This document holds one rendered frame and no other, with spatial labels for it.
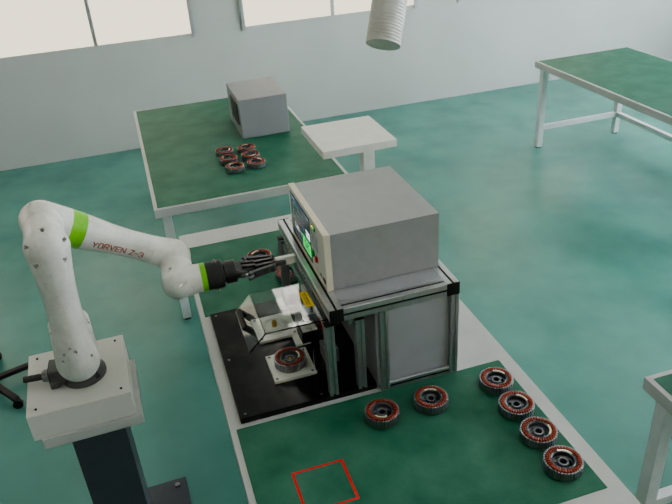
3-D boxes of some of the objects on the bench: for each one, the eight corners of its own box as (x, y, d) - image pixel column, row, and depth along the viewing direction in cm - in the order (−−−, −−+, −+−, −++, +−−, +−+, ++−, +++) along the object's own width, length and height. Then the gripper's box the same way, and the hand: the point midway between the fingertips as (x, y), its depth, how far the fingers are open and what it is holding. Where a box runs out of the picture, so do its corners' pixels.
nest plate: (275, 384, 238) (274, 381, 238) (265, 359, 251) (265, 356, 250) (317, 373, 242) (316, 371, 241) (305, 349, 254) (305, 346, 254)
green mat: (205, 317, 280) (205, 316, 280) (186, 248, 331) (186, 248, 331) (420, 268, 303) (420, 268, 302) (371, 211, 354) (371, 211, 353)
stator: (367, 404, 230) (367, 395, 228) (401, 406, 228) (401, 398, 226) (362, 428, 220) (362, 419, 218) (397, 431, 218) (397, 422, 216)
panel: (377, 385, 235) (374, 312, 220) (321, 287, 290) (315, 224, 275) (380, 384, 235) (377, 311, 220) (324, 287, 290) (318, 223, 275)
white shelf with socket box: (329, 243, 327) (322, 152, 305) (308, 211, 358) (300, 126, 336) (398, 228, 336) (397, 139, 313) (372, 198, 367) (368, 115, 344)
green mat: (281, 595, 172) (281, 594, 172) (236, 430, 223) (236, 429, 223) (607, 487, 195) (607, 487, 194) (498, 360, 246) (498, 359, 245)
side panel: (382, 391, 235) (379, 312, 219) (379, 385, 238) (375, 307, 222) (457, 371, 242) (459, 293, 226) (453, 366, 244) (455, 288, 228)
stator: (278, 377, 240) (277, 368, 238) (271, 358, 249) (270, 350, 247) (310, 369, 242) (309, 360, 241) (301, 350, 252) (300, 342, 250)
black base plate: (241, 424, 226) (240, 419, 224) (210, 318, 279) (210, 314, 278) (377, 388, 237) (376, 383, 236) (322, 293, 290) (322, 288, 289)
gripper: (222, 272, 232) (291, 258, 238) (229, 292, 221) (301, 277, 227) (219, 253, 228) (289, 239, 234) (225, 272, 218) (299, 257, 223)
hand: (285, 260), depth 230 cm, fingers closed
